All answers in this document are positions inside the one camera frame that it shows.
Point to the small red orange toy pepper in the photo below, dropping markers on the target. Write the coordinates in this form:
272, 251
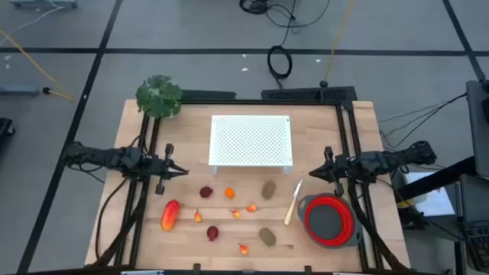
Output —
251, 208

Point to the black floor object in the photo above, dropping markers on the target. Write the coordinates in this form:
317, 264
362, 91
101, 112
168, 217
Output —
5, 128

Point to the white box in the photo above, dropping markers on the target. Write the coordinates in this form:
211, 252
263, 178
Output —
435, 202

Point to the red collapsible bowl grey rim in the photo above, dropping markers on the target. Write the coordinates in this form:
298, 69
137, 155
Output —
328, 221

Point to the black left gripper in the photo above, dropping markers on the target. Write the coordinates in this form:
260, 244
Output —
165, 168

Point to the black flat mount plate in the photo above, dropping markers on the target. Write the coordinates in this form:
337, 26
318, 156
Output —
208, 94

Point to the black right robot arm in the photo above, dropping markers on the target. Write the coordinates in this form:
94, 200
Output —
386, 158

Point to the green potted plant white pot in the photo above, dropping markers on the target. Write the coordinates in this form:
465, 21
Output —
158, 97

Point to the black perforated mount plate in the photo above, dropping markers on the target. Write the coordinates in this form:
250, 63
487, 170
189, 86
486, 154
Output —
298, 93

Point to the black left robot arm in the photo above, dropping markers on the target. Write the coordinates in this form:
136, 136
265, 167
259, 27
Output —
95, 157

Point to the small yellow orange toy pepper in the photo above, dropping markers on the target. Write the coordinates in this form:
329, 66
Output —
198, 217
237, 214
243, 250

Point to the small orange toy fruit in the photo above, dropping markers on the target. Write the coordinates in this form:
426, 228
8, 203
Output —
229, 193

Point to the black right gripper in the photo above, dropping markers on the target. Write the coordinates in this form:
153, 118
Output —
342, 168

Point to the grey desk panel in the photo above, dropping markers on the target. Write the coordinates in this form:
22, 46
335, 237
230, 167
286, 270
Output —
475, 198

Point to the red yellow toy mango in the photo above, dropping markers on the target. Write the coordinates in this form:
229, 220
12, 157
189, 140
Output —
170, 215

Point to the white perforated metal shelf riser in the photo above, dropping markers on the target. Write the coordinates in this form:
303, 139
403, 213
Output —
250, 141

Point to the black desk beam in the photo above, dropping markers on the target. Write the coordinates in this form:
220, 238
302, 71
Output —
439, 177

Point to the small black round knob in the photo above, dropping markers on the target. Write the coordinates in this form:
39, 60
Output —
324, 83

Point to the grey cabinet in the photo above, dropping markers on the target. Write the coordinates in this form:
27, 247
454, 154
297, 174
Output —
479, 126

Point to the dark red toy pomegranate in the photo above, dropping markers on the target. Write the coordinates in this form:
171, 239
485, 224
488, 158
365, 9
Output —
206, 191
212, 232

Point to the brown green toy kiwi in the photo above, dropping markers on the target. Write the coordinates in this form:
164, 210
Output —
269, 189
267, 237

